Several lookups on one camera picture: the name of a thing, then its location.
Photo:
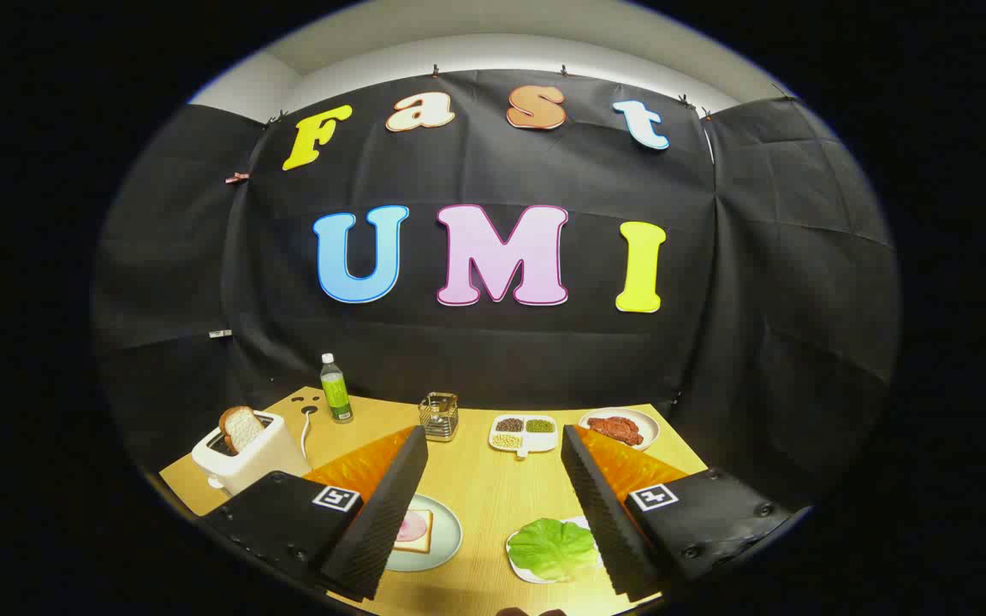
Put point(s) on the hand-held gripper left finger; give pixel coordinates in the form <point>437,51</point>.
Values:
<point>390,505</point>

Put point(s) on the black backdrop cloth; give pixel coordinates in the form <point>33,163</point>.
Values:
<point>501,359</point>

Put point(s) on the white divided bean dish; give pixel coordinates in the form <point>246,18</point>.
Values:
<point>524,435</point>

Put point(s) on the bread slice under ham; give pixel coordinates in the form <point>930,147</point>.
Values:
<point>423,544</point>

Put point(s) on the white toaster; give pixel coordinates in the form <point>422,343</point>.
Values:
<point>253,466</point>

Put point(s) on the green lettuce leaf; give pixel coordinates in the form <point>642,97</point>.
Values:
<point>553,549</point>

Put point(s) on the plain bread slice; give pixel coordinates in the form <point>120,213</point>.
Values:
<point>243,428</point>

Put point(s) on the pink ham slice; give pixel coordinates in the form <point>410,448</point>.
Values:
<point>412,528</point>

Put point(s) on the white oval plate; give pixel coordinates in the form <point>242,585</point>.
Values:
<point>649,423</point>

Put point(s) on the green label water bottle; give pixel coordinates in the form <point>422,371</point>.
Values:
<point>337,398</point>

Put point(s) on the white square plate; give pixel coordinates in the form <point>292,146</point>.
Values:
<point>520,571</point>

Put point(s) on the red meat piece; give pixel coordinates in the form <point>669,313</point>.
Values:
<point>617,430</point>

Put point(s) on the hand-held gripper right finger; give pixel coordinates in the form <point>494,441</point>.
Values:
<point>600,505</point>

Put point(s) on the pale green round plate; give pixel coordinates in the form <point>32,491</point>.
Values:
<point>448,539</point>

